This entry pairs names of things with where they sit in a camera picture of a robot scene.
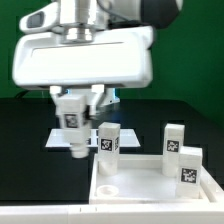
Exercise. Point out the white square tabletop tray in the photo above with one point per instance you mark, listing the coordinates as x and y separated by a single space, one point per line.
139 180

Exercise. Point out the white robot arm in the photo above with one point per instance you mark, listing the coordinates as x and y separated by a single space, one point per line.
81 20

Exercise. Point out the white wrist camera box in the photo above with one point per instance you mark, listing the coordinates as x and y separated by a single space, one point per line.
42 20

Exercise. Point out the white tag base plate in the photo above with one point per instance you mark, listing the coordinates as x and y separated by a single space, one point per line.
128 138

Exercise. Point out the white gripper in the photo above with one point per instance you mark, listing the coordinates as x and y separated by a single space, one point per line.
117 58

